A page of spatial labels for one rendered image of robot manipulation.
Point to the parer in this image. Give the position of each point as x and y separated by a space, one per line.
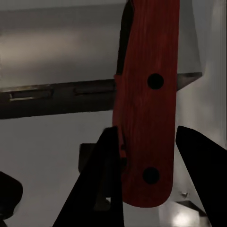
148 103

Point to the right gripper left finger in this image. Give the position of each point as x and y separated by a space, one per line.
78 208

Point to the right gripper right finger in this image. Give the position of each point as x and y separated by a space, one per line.
206 162

